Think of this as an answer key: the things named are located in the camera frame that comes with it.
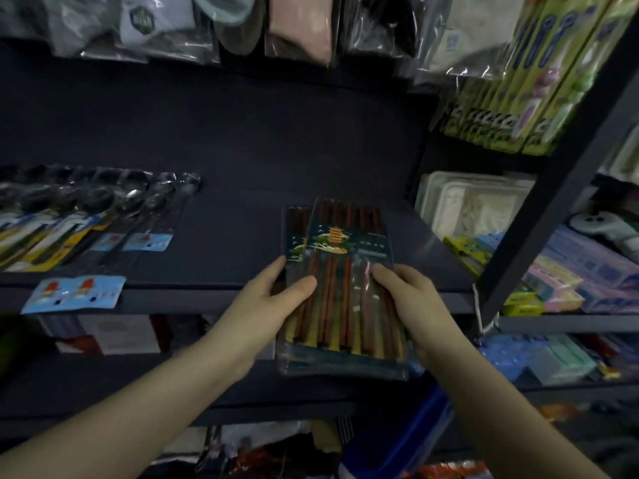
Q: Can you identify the person's right hand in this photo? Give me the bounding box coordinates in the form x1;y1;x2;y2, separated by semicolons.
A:
371;263;471;371

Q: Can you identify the person's left hand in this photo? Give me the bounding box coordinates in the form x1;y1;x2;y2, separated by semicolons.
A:
210;256;318;379

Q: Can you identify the chopstick pack with pagoda label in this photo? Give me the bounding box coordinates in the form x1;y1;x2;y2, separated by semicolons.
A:
276;196;411;383

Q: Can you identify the dark green chopstick pack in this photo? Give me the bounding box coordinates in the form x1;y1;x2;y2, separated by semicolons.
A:
279;206;314;295

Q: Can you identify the person's left forearm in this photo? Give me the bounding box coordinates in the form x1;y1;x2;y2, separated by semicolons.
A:
0;338;256;479

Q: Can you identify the person's right forearm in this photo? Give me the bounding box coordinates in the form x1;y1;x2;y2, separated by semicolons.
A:
423;338;612;479

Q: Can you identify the black metal shelf board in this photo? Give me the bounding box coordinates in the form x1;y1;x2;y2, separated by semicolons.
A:
0;187;476;316

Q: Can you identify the yellow green box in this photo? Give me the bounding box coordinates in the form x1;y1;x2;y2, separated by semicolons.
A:
443;235;495;276

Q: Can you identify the stack of white plastic trays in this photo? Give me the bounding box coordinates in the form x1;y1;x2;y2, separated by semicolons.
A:
415;170;537;241

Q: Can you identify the blue patterned packet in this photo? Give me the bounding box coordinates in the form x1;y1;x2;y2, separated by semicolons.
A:
480;334;531;382

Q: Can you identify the blue plastic bin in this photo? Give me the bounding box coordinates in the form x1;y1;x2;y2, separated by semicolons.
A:
339;386;454;479

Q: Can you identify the white red box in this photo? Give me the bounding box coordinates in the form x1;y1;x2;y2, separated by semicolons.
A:
54;314;163;356

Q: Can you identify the pale green box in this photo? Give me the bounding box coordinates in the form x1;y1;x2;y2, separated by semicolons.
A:
523;335;599;387

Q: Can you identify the stack of pastel boxes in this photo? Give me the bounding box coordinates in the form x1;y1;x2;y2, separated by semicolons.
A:
522;225;639;316

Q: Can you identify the white plastic device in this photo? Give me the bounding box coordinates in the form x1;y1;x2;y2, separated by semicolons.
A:
568;210;639;264

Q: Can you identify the blue shelf price label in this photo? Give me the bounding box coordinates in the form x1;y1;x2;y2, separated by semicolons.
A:
21;275;127;315

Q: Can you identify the row of packaged metal spoons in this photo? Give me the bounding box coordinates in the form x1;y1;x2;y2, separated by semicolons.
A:
0;163;202;273

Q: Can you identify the row of green toothbrush packs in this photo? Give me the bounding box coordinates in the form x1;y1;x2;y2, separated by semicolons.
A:
438;0;639;157

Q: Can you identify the black cloth packet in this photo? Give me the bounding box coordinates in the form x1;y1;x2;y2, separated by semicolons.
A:
339;0;450;60

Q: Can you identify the white cloth packet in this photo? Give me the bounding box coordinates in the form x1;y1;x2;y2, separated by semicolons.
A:
413;0;527;81

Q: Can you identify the pink cloth packet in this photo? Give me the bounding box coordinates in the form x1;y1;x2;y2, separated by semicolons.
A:
264;0;341;68

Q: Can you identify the grey cap packet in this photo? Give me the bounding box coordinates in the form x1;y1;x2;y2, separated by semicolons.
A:
192;0;266;56

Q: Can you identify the white sock packet with badge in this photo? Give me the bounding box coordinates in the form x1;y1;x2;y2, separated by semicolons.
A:
80;0;221;64

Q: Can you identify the grey cloth packet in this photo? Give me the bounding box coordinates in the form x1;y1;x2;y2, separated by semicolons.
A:
41;0;123;58

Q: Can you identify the white cable tie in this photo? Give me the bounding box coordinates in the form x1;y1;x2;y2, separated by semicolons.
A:
471;283;501;338

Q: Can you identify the black shelf upright post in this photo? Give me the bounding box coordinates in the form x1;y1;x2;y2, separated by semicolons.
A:
475;47;639;336

